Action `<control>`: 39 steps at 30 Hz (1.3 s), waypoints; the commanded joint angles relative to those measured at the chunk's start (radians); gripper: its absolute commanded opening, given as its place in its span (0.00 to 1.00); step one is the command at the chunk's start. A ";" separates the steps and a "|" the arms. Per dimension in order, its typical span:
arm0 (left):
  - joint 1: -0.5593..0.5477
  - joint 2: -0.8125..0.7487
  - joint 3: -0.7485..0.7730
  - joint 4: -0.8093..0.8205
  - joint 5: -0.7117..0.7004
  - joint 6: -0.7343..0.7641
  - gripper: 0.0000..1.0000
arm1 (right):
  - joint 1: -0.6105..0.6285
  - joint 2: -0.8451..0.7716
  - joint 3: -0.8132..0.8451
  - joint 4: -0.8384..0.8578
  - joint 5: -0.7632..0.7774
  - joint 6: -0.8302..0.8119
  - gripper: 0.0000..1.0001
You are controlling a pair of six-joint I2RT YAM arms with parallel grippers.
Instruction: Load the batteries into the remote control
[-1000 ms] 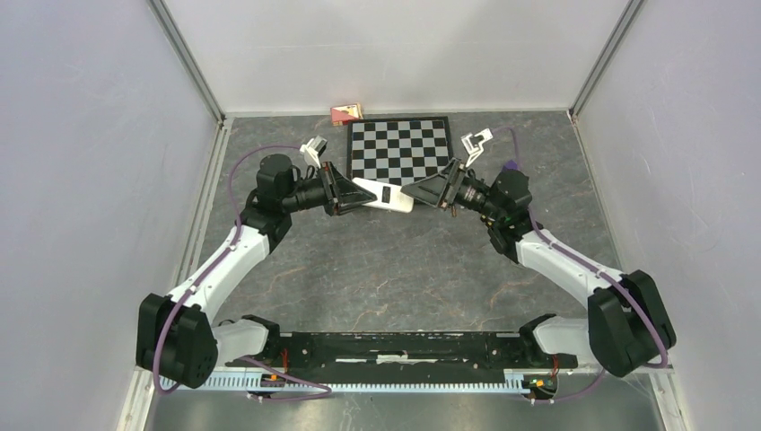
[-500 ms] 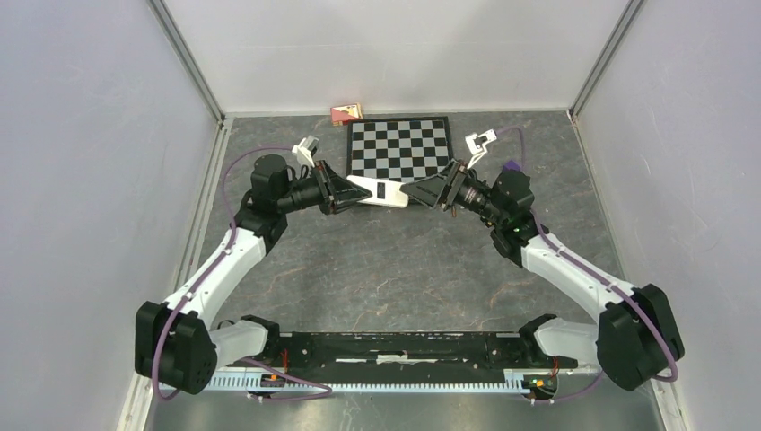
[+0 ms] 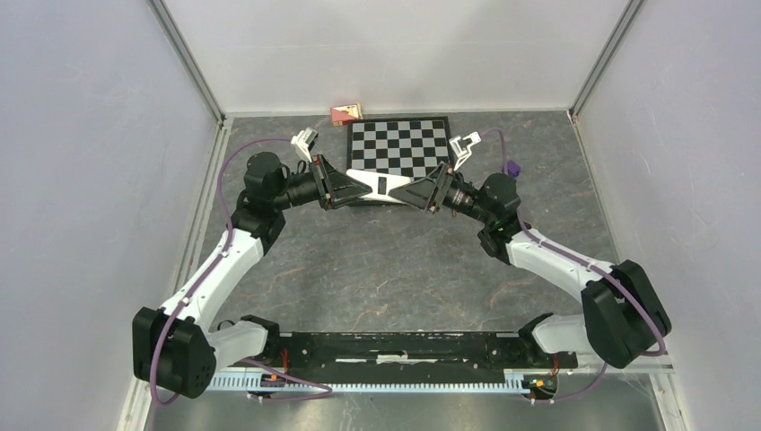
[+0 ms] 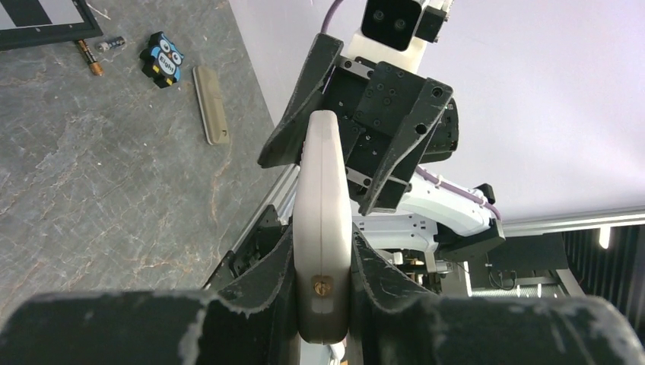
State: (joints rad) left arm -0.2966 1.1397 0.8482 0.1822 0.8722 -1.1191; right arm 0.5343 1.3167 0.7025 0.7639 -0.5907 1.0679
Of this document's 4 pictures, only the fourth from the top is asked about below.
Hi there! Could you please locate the red white remote control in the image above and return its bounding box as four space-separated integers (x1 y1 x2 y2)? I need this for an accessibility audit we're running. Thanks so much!
292 110 353 344

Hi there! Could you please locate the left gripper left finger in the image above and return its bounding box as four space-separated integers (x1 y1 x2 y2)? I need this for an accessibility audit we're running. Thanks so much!
206 227 295 364

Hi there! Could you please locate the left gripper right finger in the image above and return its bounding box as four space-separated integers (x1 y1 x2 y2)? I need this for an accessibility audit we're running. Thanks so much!
350 224 438 364

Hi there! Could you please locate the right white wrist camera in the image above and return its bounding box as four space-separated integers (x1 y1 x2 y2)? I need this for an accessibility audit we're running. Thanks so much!
346 0 453 73

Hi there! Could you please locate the black white chessboard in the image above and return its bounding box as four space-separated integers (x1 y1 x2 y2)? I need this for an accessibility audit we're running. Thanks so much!
1 0 103 51

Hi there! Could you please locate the blue owl toy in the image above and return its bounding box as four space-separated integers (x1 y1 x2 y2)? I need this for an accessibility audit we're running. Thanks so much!
139 31 185 88

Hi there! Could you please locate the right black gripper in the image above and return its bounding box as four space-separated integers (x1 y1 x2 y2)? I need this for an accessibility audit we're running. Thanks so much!
257 33 454 216

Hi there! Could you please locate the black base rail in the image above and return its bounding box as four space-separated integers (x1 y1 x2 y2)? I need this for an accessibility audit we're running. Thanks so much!
203 205 287 291

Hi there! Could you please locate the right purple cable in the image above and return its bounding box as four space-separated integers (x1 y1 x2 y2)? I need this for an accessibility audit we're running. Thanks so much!
321 0 502 220

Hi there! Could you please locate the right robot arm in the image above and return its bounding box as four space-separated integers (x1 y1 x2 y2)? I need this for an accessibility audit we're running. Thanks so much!
258 33 504 268

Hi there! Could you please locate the beige remote control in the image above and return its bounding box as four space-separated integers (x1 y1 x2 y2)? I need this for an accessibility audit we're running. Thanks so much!
192 65 230 145

